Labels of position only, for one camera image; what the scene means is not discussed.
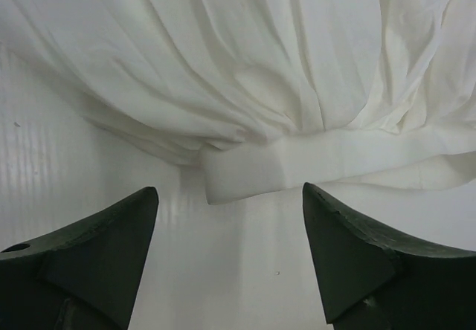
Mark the white skirt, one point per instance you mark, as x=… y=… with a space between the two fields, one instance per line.
x=265 y=95

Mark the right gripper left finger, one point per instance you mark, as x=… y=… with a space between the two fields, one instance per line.
x=85 y=275

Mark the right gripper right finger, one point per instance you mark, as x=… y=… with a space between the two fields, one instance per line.
x=372 y=276

